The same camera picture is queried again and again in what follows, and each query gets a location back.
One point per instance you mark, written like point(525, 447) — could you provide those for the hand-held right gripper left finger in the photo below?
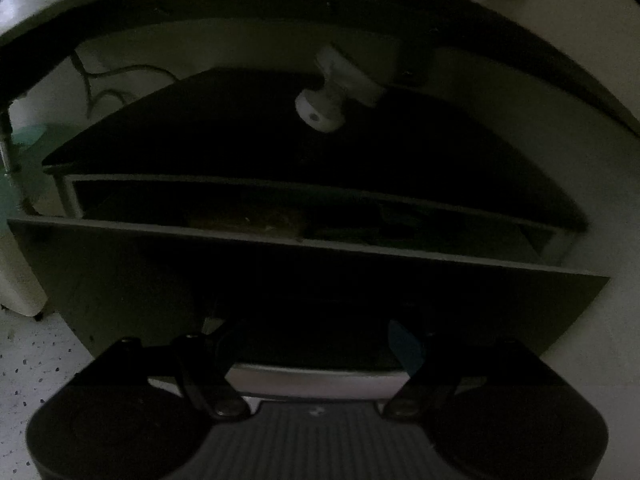
point(227, 340)

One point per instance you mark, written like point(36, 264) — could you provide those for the white round stool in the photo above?
point(320, 380)

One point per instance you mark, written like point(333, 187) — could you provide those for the light green basin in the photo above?
point(27, 137)

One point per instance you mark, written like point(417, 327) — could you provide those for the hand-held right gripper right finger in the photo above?
point(405, 347)

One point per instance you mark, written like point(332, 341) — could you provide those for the black drawer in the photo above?
point(300, 290)

